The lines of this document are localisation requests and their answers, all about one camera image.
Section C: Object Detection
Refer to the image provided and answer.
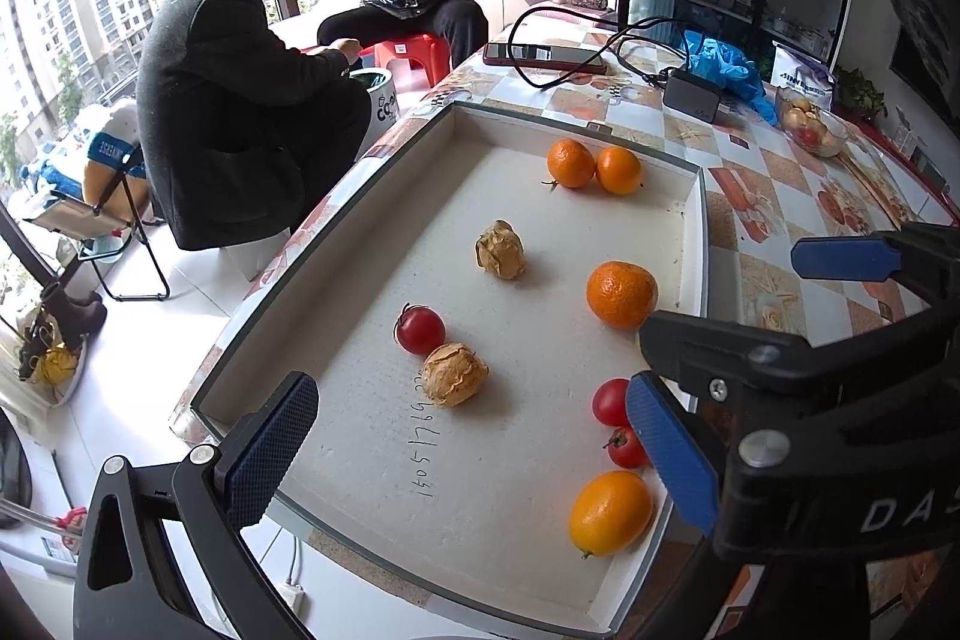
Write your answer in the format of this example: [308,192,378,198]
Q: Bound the red cherry tomato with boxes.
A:
[394,305,446,356]
[604,425,649,470]
[590,378,630,429]

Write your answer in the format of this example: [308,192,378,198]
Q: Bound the smooth yellow-orange fruit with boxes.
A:
[568,471,656,557]

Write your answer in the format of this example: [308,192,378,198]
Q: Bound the rough-skinned mandarin orange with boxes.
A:
[586,262,659,331]

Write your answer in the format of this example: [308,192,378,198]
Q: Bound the glass fruit bowl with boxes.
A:
[776,88,848,159]

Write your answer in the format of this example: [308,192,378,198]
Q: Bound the green potted plant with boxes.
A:
[833,67,889,125]

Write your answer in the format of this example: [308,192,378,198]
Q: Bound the white printed package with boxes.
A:
[771,41,835,110]

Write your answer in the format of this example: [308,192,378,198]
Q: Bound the white shallow box tray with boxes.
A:
[189,103,708,638]

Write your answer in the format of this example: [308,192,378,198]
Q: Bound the black power adapter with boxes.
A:
[662,68,722,124]

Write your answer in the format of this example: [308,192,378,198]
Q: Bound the blue plastic bag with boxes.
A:
[683,31,778,127]

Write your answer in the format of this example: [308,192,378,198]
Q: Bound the black folding chair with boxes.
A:
[26,143,171,302]

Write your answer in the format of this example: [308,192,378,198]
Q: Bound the red smartphone on table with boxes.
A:
[482,42,607,74]

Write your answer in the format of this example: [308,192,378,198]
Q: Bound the blue and white bag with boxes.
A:
[82,99,149,221]

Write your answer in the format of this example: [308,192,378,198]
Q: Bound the white bucket with lettering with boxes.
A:
[352,68,398,158]

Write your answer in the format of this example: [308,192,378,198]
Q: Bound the red plastic stool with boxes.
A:
[361,34,451,88]

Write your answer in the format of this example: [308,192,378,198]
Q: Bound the man in dark coat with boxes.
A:
[137,0,371,252]

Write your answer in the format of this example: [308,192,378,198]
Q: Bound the black charging cable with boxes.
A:
[504,3,692,93]

